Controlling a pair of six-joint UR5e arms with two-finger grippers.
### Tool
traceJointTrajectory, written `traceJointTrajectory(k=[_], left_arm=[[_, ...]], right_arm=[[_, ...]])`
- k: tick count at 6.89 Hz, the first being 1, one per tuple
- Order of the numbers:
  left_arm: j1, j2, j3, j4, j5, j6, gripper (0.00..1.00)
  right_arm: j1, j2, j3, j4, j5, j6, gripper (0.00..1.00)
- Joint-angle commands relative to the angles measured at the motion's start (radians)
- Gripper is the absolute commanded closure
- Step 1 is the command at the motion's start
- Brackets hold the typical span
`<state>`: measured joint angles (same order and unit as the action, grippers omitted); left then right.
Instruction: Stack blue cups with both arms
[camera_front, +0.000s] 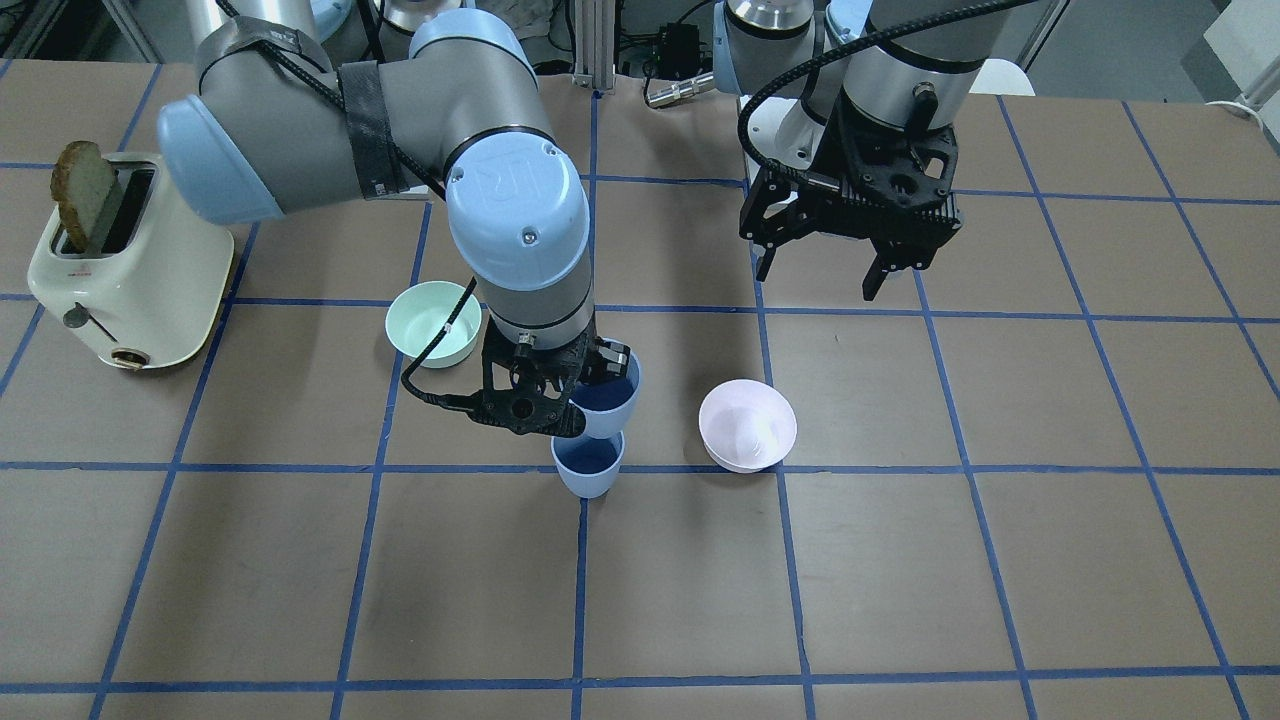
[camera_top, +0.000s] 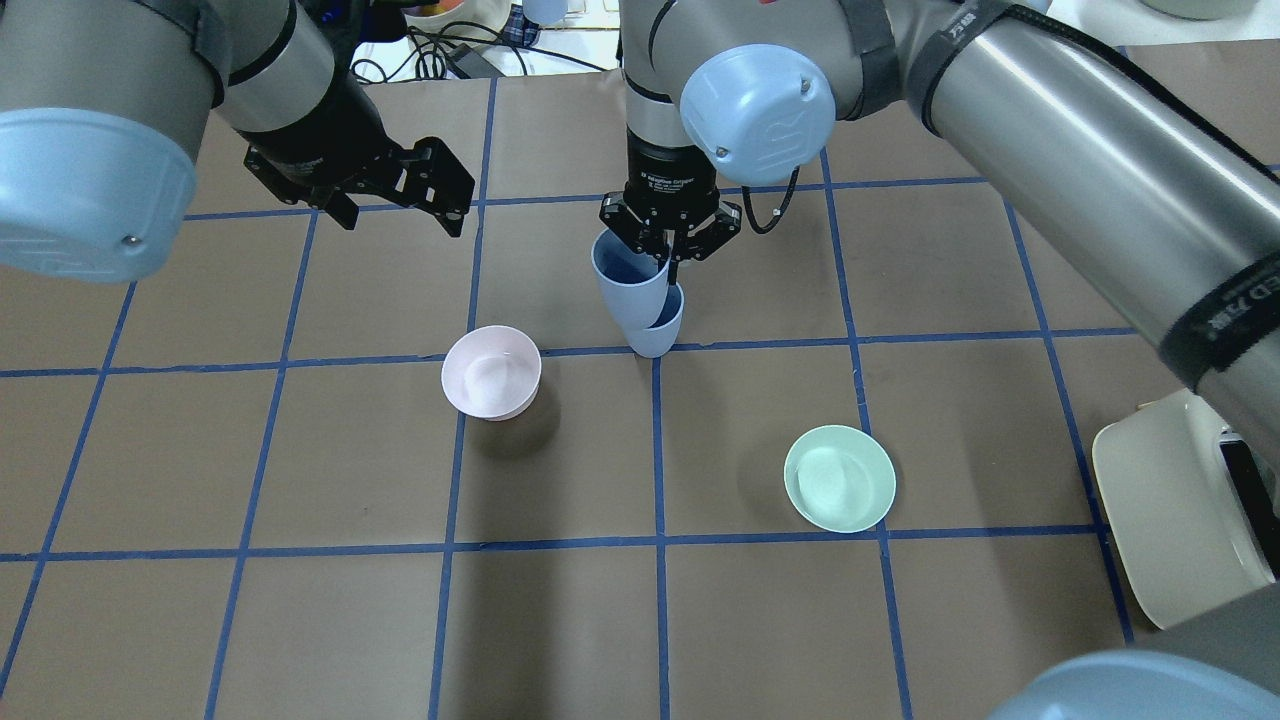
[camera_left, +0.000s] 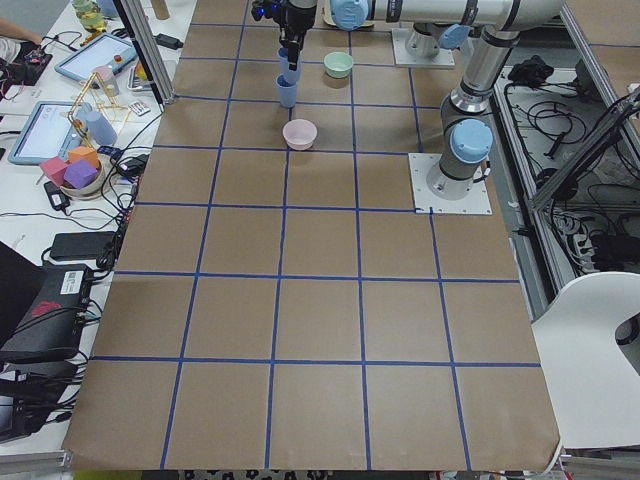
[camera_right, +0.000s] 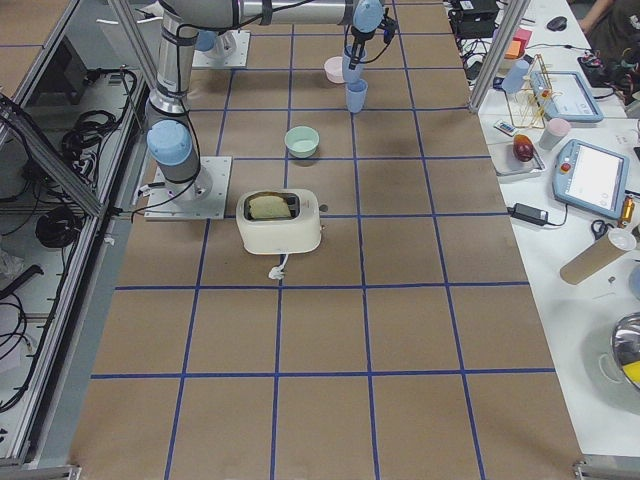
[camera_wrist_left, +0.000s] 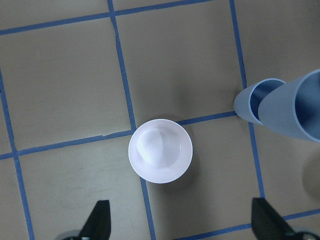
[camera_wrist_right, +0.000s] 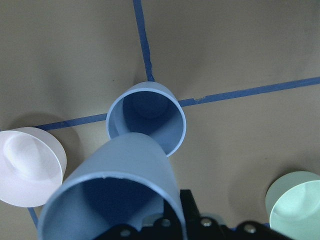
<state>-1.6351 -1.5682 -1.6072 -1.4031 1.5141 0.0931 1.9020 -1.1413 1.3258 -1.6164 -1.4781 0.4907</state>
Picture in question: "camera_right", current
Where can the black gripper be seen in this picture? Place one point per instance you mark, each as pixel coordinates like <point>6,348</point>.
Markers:
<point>357,41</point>

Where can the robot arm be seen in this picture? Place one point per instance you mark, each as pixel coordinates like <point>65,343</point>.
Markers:
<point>215,46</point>
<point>171,139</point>

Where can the pink bowl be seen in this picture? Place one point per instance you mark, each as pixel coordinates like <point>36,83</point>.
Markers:
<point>333,70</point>

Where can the mint green bowl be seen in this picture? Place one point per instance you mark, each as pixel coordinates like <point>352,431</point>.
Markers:
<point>302,141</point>

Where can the small remote control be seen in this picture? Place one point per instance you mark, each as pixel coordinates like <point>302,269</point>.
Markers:
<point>505,128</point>

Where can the light blue cup on rack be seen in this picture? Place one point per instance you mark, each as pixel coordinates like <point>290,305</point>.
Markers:
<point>515,77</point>

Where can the bread slice in toaster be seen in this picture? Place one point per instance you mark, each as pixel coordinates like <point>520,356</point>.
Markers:
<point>268,207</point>

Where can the metal tray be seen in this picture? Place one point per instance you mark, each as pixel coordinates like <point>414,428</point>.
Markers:
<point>507,166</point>

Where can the white toaster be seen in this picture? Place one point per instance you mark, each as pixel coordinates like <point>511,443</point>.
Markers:
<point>301,233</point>

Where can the red apple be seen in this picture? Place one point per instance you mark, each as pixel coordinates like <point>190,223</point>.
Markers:
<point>523,149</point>

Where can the teach pendant far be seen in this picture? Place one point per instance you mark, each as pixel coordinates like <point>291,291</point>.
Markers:
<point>565,95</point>

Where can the teach pendant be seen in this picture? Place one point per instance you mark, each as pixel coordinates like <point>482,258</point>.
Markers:
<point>565,95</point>
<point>591,178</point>

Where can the pale pink cup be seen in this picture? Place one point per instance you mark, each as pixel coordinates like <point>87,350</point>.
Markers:
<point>555,130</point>

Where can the black power adapter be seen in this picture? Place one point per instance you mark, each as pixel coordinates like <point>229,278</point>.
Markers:
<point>528,214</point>

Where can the teach pendant near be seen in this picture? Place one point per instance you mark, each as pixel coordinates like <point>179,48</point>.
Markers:
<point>591,178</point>

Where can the cardboard tube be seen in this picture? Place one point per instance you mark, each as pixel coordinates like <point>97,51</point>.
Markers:
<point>613,245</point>

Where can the steel mixing bowl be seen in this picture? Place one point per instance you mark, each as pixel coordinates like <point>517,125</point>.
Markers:
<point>625,348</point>

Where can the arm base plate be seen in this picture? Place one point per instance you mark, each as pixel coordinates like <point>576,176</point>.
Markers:
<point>205,199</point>
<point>237,60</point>

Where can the aluminium frame post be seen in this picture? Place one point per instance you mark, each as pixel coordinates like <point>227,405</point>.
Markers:
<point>512,16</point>

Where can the gold wire rack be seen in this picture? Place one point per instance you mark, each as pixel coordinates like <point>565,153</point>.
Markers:
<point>527,106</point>

